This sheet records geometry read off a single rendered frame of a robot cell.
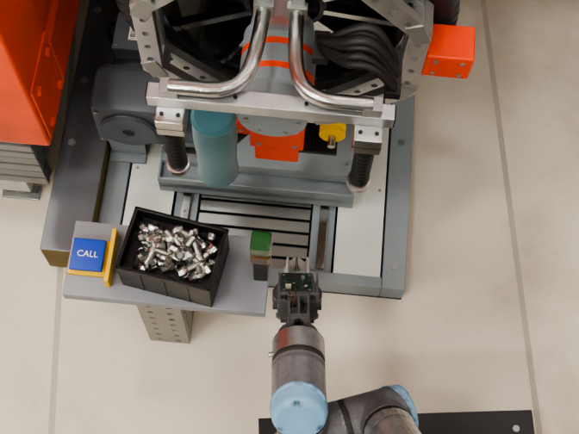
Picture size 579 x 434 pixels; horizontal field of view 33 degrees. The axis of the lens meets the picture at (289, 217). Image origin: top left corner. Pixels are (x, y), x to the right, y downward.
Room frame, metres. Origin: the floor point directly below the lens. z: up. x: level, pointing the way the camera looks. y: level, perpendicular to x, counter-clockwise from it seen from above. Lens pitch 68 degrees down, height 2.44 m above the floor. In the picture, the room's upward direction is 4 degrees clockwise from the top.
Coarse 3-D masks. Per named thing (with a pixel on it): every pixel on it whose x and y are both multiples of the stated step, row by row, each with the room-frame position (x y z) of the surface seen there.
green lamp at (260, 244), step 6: (252, 234) 0.68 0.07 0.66; (258, 234) 0.69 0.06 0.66; (264, 234) 0.69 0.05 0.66; (270, 234) 0.69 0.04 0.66; (252, 240) 0.67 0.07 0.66; (258, 240) 0.67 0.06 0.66; (264, 240) 0.67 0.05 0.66; (270, 240) 0.67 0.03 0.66; (252, 246) 0.66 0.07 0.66; (258, 246) 0.66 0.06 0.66; (264, 246) 0.66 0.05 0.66; (270, 246) 0.66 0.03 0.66; (252, 252) 0.65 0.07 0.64; (258, 252) 0.65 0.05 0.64; (264, 252) 0.65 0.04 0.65; (270, 252) 0.66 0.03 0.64
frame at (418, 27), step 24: (144, 0) 0.99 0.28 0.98; (168, 0) 0.99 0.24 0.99; (384, 0) 0.97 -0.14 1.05; (408, 0) 1.01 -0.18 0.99; (144, 24) 0.99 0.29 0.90; (408, 24) 0.98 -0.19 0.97; (432, 24) 0.99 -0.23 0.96; (144, 48) 0.99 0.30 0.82; (168, 48) 1.03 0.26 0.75; (408, 48) 0.97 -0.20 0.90; (168, 72) 0.99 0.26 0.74; (192, 72) 1.03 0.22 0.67; (216, 72) 1.04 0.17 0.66; (408, 72) 0.97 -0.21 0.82; (408, 96) 0.97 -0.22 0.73
